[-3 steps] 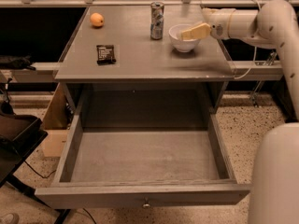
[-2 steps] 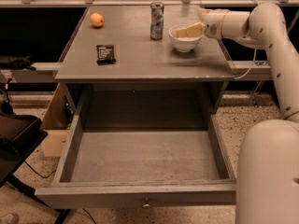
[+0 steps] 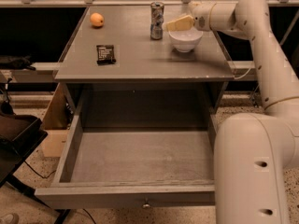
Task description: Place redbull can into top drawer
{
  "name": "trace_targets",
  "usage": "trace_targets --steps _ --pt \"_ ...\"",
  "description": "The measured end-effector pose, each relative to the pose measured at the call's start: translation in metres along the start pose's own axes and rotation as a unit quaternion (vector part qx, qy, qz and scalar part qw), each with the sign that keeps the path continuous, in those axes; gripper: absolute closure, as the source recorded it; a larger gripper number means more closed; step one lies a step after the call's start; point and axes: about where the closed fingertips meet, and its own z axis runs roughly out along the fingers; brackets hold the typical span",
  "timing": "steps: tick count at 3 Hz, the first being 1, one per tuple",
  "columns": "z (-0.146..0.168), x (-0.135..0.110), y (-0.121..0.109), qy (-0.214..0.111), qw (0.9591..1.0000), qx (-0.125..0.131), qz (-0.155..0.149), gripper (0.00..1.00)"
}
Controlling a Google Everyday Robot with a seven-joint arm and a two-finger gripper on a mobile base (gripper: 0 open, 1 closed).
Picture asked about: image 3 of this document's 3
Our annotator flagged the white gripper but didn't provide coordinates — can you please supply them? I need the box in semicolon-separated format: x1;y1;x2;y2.
165;2;215;32

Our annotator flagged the silver blue redbull can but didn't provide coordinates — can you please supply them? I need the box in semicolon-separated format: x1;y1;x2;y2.
150;2;164;40

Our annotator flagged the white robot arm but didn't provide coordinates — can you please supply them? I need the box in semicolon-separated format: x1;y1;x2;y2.
163;0;299;224

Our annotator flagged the open grey top drawer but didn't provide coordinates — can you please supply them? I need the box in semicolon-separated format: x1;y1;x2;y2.
36;90;215;209

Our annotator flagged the metal drawer knob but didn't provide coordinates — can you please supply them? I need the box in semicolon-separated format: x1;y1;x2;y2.
142;198;151;209

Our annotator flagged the white ceramic bowl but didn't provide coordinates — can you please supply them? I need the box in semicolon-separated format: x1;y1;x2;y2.
168;28;203;52

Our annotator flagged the grey wooden cabinet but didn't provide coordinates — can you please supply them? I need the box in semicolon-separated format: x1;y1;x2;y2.
56;6;232;130

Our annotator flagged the black snack packet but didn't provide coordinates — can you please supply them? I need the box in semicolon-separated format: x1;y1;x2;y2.
96;45;116;65

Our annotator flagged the orange fruit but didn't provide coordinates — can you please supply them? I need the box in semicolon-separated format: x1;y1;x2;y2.
90;13;105;27

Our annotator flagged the cardboard box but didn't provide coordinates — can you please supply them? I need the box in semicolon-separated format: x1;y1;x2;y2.
41;84;70;158

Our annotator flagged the black bag on shelf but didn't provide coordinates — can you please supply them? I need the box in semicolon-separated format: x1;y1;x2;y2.
0;56;35;70

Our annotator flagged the black chair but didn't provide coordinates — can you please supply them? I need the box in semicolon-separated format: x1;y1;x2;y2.
0;100;73;224

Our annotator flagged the white shoe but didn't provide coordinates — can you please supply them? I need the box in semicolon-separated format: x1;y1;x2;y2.
0;213;19;224

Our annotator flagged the metal rail shelf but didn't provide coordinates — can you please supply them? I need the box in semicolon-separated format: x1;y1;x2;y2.
0;61;256;83

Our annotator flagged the white hanging cable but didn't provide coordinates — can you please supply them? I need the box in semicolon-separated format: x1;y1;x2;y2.
234;61;256;80

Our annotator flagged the black floor cable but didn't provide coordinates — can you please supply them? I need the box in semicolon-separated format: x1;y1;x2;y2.
23;160;58;180

